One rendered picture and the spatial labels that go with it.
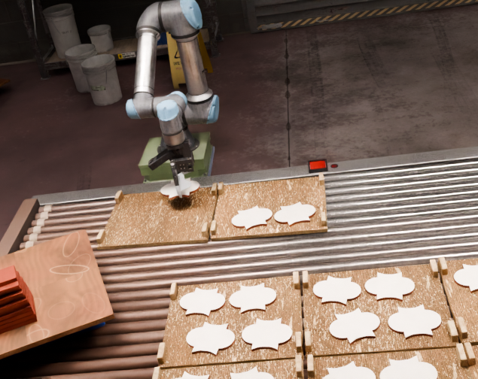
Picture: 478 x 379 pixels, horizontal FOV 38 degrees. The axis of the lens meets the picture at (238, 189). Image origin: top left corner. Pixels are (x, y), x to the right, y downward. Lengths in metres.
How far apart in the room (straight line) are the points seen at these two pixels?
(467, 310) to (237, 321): 0.66
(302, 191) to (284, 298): 0.60
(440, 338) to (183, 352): 0.71
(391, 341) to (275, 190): 0.90
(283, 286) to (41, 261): 0.81
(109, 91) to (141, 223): 3.60
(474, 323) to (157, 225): 1.17
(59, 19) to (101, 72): 1.13
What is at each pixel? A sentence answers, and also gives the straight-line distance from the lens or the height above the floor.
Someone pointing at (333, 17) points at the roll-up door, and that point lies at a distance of 7.16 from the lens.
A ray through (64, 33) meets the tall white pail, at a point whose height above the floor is 0.39.
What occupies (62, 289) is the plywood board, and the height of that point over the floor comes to 1.04.
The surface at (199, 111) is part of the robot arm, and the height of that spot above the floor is 1.14.
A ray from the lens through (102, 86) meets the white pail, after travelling 6.09.
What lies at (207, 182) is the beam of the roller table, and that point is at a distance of 2.79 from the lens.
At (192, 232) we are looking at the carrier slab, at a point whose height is 0.94.
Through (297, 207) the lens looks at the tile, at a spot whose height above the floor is 0.95.
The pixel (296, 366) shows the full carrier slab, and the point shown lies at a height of 0.96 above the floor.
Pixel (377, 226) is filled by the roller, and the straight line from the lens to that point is 2.41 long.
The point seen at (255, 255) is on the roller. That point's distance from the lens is 2.34.
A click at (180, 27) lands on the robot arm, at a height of 1.51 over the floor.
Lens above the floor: 2.32
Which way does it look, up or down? 31 degrees down
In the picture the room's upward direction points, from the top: 10 degrees counter-clockwise
